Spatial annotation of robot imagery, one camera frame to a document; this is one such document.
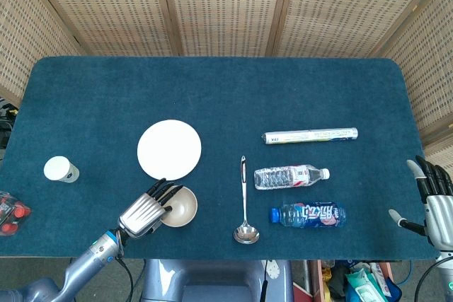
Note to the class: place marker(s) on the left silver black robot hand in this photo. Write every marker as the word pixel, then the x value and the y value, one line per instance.
pixel 141 215

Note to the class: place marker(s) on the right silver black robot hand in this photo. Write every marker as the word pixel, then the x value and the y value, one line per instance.
pixel 440 224

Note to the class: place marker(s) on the beige bowl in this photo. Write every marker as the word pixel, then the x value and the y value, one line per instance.
pixel 184 210

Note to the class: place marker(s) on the white paper cup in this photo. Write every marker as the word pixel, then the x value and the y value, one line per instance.
pixel 58 168

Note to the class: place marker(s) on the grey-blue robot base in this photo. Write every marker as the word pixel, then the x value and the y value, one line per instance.
pixel 212 280

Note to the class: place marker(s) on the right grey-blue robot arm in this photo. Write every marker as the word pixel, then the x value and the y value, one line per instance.
pixel 446 277

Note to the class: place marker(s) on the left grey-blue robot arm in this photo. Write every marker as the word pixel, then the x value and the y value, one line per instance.
pixel 88 259

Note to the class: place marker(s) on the white round plate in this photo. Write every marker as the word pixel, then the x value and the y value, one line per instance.
pixel 169 150

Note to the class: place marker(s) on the blue bag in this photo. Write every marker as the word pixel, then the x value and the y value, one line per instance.
pixel 393 293

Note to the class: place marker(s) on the green white pouch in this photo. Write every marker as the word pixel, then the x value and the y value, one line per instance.
pixel 361 288

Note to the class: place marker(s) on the steel ladle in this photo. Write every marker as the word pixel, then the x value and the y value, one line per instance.
pixel 246 234

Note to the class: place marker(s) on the red capped bottle pack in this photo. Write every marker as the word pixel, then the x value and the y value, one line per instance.
pixel 14 213

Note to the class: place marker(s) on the blue label drink bottle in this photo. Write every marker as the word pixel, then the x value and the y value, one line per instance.
pixel 311 215

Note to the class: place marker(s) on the red storage box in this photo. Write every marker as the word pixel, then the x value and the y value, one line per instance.
pixel 316 280

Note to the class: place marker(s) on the dark blue table mat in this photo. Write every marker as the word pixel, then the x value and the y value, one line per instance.
pixel 212 97

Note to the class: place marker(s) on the clear water bottle white cap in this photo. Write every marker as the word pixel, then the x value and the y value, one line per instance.
pixel 283 177

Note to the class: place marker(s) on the woven bamboo screen panel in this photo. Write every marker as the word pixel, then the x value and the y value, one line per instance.
pixel 226 8
pixel 21 33
pixel 354 8
pixel 431 68
pixel 106 8

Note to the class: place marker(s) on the plastic wrap roll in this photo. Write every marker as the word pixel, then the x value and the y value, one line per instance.
pixel 311 136

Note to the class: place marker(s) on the black equipment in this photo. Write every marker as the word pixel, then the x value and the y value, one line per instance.
pixel 5 128

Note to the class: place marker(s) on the white perforated bracket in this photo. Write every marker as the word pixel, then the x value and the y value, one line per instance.
pixel 273 269

